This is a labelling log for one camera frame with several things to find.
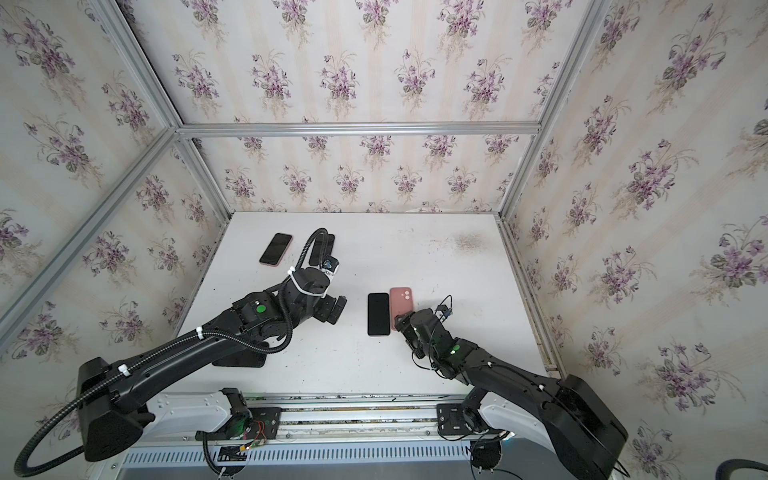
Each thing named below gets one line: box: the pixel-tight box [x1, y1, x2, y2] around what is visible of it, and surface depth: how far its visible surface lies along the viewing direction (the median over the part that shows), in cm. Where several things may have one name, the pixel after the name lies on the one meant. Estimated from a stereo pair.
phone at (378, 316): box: [367, 292, 391, 336], surface depth 93 cm
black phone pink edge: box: [259, 232, 293, 267], surface depth 110 cm
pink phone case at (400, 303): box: [389, 287, 414, 331], surface depth 98 cm
